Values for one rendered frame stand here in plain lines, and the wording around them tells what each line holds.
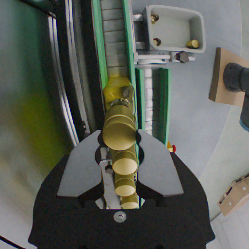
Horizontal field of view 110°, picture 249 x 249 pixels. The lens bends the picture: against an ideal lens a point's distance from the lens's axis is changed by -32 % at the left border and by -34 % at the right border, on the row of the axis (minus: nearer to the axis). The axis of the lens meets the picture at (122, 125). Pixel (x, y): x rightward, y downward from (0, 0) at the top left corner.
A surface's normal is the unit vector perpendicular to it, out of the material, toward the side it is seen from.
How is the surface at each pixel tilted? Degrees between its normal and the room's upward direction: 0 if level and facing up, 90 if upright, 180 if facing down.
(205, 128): 0
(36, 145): 90
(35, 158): 91
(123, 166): 0
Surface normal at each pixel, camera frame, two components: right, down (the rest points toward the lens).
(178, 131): 0.03, 0.46
